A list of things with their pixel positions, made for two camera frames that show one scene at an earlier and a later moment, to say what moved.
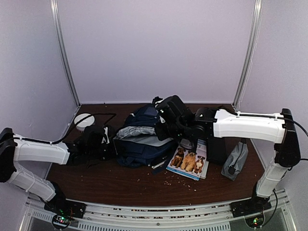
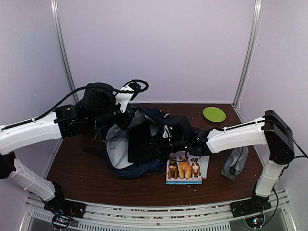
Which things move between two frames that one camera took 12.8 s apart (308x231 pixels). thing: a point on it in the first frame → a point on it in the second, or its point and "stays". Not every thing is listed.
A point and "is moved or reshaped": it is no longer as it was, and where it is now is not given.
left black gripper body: x=96 y=152 → x=104 y=120
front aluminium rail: x=214 y=216 stays
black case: x=215 y=150 → x=140 y=144
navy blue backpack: x=137 y=143 is moved or reshaped
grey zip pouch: x=233 y=165 stays
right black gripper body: x=173 y=131 → x=165 y=147
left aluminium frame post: x=55 y=12 stays
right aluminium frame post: x=258 y=8 stays
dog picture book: x=185 y=162 is moved or reshaped
